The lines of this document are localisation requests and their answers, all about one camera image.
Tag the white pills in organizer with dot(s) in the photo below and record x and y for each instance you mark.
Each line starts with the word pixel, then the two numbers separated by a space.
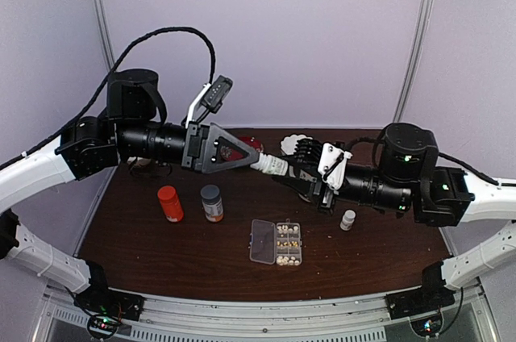
pixel 284 230

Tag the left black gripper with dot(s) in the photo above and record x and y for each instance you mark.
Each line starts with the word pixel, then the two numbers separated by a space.
pixel 201 147

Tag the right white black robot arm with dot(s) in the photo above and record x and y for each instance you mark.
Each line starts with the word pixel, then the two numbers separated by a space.
pixel 402 169

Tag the grey lid pill bottle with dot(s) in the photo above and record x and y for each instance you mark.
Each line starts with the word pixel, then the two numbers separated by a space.
pixel 212 203

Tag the patterned mug yellow inside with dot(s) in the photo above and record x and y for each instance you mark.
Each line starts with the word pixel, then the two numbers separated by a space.
pixel 309 184

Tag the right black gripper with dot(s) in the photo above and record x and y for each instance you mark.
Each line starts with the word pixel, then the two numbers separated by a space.
pixel 323 193

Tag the orange pill bottle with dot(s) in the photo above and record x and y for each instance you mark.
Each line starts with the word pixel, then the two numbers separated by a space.
pixel 170 204

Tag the left aluminium frame post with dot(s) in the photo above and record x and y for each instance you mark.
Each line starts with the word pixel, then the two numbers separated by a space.
pixel 104 34

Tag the aluminium frame post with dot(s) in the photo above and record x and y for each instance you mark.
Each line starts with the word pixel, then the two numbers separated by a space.
pixel 420 31
pixel 104 34

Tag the yellow pills in organizer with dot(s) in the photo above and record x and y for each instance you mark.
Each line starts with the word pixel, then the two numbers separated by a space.
pixel 284 243

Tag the small white bottle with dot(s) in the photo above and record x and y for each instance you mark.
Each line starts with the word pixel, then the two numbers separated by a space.
pixel 271 165
pixel 347 220

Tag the right aluminium frame post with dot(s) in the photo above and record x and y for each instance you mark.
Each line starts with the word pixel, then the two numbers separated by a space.
pixel 420 31

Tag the white scalloped bowl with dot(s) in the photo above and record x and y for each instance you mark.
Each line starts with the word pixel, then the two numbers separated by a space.
pixel 289 143

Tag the small white bowl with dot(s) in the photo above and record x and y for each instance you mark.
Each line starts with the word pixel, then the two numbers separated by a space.
pixel 139 162

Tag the cream pills in organizer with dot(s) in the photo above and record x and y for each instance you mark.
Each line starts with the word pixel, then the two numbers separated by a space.
pixel 286 260

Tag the front aluminium rail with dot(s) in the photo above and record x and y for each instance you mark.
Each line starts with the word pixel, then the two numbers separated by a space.
pixel 359 318

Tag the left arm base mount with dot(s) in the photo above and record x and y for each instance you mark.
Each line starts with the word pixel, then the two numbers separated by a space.
pixel 116 304

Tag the red patterned plate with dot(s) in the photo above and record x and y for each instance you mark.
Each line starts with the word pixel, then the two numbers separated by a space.
pixel 231 153

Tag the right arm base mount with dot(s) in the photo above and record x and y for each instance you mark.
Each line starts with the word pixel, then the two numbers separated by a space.
pixel 417 301

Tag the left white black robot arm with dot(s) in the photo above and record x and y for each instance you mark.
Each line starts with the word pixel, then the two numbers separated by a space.
pixel 132 125

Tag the clear plastic pill organizer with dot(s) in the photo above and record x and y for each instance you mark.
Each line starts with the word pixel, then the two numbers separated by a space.
pixel 263 242

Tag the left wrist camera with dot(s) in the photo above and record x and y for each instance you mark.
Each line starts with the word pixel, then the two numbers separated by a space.
pixel 208 101

